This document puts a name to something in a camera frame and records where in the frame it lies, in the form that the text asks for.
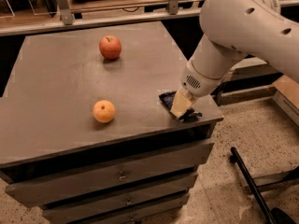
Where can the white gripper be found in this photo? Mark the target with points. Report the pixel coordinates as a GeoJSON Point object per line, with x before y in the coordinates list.
{"type": "Point", "coordinates": [198, 80]}

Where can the red apple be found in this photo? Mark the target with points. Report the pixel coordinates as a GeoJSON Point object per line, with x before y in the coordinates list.
{"type": "Point", "coordinates": [110, 47]}

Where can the grey drawer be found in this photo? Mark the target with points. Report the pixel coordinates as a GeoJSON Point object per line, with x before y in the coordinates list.
{"type": "Point", "coordinates": [138, 211]}
{"type": "Point", "coordinates": [105, 175]}
{"type": "Point", "coordinates": [127, 195]}

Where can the dark blue rxbar wrapper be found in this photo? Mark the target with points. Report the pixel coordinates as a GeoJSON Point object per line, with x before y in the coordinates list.
{"type": "Point", "coordinates": [167, 100]}

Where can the grey drawer cabinet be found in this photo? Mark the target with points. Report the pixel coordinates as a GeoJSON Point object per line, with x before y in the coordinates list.
{"type": "Point", "coordinates": [88, 140]}

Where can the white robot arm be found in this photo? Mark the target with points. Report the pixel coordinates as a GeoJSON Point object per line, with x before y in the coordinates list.
{"type": "Point", "coordinates": [233, 29]}

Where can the grey metal railing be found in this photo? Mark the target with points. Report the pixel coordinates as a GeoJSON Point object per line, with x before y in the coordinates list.
{"type": "Point", "coordinates": [96, 14]}

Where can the grey metal floor frame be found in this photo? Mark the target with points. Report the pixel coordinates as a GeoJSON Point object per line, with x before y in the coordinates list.
{"type": "Point", "coordinates": [250, 73]}

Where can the orange fruit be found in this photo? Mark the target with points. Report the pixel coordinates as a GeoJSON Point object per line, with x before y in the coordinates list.
{"type": "Point", "coordinates": [104, 111]}

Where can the top grey drawer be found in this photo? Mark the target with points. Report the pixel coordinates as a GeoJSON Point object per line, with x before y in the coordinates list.
{"type": "Point", "coordinates": [105, 175]}

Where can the middle grey drawer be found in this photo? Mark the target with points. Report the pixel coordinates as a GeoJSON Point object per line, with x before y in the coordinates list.
{"type": "Point", "coordinates": [127, 195]}

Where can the black chair leg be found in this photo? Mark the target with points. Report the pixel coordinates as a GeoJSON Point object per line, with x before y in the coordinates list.
{"type": "Point", "coordinates": [274, 215]}

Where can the bottom grey drawer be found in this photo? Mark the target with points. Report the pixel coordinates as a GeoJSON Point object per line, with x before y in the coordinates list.
{"type": "Point", "coordinates": [138, 211]}

